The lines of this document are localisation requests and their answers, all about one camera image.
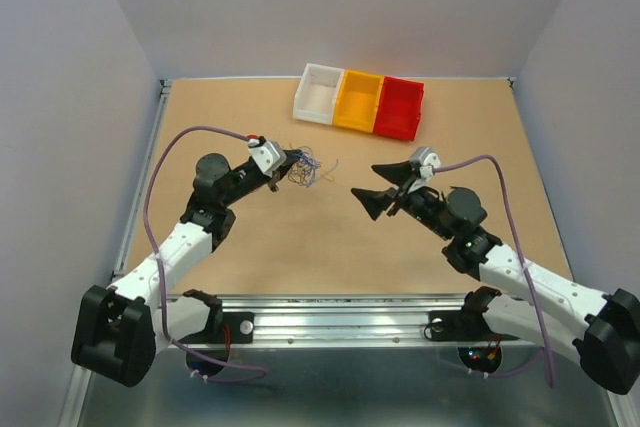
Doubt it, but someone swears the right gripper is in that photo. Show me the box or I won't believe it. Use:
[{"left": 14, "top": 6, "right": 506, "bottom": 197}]
[{"left": 349, "top": 160, "right": 454, "bottom": 241}]

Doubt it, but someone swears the wire bundle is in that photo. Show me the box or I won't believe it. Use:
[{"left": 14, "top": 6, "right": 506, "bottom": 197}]
[{"left": 285, "top": 144, "right": 342, "bottom": 191}]

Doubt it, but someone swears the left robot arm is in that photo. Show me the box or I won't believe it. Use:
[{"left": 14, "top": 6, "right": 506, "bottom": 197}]
[{"left": 71, "top": 142, "right": 301, "bottom": 387}]

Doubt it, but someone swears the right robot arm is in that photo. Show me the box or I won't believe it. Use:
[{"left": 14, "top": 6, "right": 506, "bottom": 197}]
[{"left": 351, "top": 160, "right": 639, "bottom": 395}]

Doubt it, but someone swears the red plastic bin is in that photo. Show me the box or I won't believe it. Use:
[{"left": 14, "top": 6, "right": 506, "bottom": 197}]
[{"left": 373, "top": 77, "right": 424, "bottom": 142}]

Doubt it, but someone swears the yellow plastic bin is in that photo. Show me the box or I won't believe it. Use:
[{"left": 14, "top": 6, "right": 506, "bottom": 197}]
[{"left": 333, "top": 70, "right": 384, "bottom": 133}]

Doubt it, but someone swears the white plastic bin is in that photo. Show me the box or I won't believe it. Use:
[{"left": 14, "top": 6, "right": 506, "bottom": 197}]
[{"left": 292, "top": 63, "right": 345, "bottom": 125}]

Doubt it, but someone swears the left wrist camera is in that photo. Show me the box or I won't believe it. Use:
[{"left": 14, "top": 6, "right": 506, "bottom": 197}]
[{"left": 247, "top": 135, "right": 286, "bottom": 177}]

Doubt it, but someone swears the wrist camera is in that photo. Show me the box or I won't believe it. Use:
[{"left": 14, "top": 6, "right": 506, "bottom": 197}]
[
  {"left": 409, "top": 147, "right": 441, "bottom": 182},
  {"left": 247, "top": 135, "right": 286, "bottom": 177}
]

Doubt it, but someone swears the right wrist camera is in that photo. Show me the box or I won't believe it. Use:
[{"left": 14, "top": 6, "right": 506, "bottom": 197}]
[{"left": 409, "top": 147, "right": 441, "bottom": 182}]

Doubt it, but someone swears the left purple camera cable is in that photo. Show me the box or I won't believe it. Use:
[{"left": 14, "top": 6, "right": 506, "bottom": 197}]
[{"left": 142, "top": 125, "right": 269, "bottom": 384}]

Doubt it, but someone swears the purple camera cable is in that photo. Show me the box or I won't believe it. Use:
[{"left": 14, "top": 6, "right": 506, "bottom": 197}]
[
  {"left": 142, "top": 125, "right": 269, "bottom": 384},
  {"left": 434, "top": 154, "right": 557, "bottom": 389}
]

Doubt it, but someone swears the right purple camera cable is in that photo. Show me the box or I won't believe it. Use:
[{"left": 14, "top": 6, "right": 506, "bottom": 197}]
[{"left": 434, "top": 154, "right": 557, "bottom": 389}]

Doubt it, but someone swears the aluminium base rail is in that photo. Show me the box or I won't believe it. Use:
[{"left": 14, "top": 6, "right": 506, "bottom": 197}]
[{"left": 82, "top": 294, "right": 616, "bottom": 348}]

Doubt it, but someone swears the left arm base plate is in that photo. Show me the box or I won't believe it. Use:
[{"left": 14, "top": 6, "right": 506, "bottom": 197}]
[{"left": 169, "top": 309, "right": 255, "bottom": 346}]

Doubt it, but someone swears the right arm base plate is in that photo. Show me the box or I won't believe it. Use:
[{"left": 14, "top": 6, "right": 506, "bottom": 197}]
[{"left": 423, "top": 310, "right": 498, "bottom": 342}]

